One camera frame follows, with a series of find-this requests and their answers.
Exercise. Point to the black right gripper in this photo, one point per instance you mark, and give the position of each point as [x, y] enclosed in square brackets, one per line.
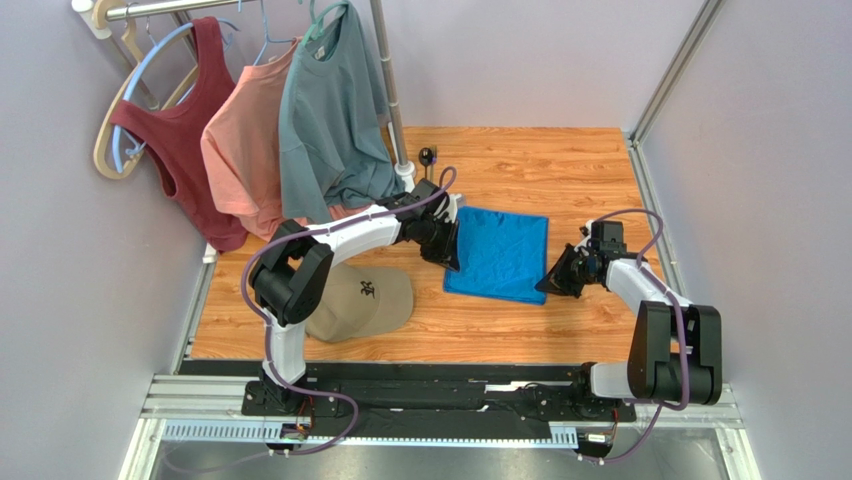
[572, 275]

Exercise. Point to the maroon tank top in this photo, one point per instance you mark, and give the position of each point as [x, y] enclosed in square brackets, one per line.
[172, 139]

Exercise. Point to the metal clothes rack pole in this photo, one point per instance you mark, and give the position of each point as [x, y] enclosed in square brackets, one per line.
[97, 15]

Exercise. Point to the teal clothes hanger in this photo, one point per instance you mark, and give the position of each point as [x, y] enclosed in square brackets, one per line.
[318, 19]

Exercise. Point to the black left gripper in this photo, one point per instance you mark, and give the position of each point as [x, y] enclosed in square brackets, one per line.
[447, 255]

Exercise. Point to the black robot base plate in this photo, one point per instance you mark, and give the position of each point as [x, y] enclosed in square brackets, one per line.
[546, 401]

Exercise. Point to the black spoon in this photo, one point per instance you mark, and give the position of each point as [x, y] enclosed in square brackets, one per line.
[427, 156]

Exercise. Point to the teal t-shirt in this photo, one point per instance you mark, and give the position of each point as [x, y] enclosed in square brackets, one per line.
[333, 108]

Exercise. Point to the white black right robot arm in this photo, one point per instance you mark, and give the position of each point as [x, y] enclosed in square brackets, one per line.
[675, 356]

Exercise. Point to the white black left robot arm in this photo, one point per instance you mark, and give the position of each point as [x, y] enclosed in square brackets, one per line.
[283, 282]

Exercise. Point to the beige baseball cap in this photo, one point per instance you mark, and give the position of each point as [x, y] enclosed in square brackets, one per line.
[360, 302]

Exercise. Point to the aluminium frame rail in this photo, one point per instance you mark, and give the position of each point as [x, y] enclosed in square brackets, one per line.
[191, 426]

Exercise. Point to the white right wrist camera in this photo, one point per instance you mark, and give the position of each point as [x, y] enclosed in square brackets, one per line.
[582, 247]

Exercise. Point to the pink t-shirt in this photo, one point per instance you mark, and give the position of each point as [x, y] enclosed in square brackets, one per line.
[240, 149]

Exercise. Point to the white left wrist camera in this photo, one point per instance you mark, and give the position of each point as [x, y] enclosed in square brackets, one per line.
[452, 205]

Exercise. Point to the white clothes rack foot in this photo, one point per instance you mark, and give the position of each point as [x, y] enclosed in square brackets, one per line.
[406, 176]

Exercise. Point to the blue cloth napkin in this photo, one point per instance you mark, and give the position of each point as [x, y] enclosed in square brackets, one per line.
[502, 256]

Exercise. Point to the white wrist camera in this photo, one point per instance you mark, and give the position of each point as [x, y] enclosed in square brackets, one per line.
[452, 205]
[582, 247]

